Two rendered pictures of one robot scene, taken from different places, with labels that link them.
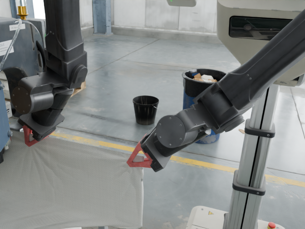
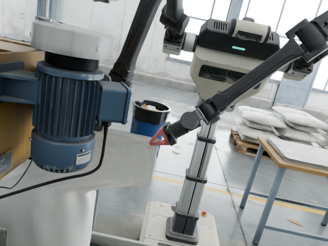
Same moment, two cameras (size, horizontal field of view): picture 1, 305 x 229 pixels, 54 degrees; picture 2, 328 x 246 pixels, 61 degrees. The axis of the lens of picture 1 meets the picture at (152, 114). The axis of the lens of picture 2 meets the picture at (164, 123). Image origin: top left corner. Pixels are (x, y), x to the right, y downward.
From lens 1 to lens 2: 47 cm
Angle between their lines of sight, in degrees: 18
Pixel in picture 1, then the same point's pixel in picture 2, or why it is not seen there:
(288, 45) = (247, 82)
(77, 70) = (129, 84)
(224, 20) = (197, 66)
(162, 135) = (183, 121)
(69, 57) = (128, 75)
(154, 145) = (171, 130)
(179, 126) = (194, 117)
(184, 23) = not seen: hidden behind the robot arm
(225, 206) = not seen: hidden behind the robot
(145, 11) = not seen: hidden behind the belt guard
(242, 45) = (205, 82)
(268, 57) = (238, 87)
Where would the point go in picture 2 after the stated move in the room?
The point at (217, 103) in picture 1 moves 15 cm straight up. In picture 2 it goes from (209, 108) to (220, 65)
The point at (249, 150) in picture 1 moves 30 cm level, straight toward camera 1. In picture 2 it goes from (199, 152) to (200, 174)
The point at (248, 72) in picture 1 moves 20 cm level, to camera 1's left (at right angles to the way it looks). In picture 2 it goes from (227, 93) to (171, 84)
